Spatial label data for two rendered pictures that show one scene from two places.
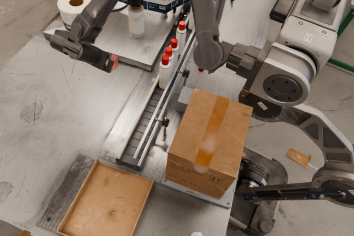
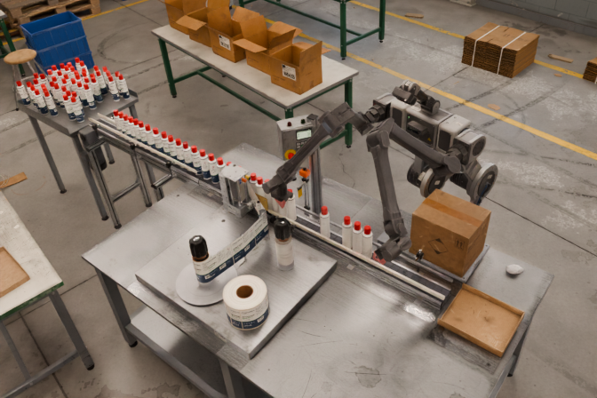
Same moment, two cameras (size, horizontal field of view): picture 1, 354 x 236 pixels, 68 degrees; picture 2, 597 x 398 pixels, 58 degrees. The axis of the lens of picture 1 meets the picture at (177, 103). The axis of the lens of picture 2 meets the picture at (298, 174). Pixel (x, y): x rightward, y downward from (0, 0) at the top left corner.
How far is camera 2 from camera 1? 216 cm
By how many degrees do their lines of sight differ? 44
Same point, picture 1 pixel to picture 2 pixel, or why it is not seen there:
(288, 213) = not seen: hidden behind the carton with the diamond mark
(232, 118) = (444, 201)
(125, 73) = (334, 289)
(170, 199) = (478, 280)
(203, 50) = (451, 164)
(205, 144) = (465, 218)
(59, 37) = (392, 247)
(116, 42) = (293, 284)
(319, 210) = not seen: hidden behind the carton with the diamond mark
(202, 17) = (433, 155)
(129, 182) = (460, 303)
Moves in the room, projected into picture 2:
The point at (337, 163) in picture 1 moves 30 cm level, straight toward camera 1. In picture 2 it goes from (474, 171) to (498, 205)
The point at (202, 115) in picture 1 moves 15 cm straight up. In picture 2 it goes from (440, 215) to (442, 191)
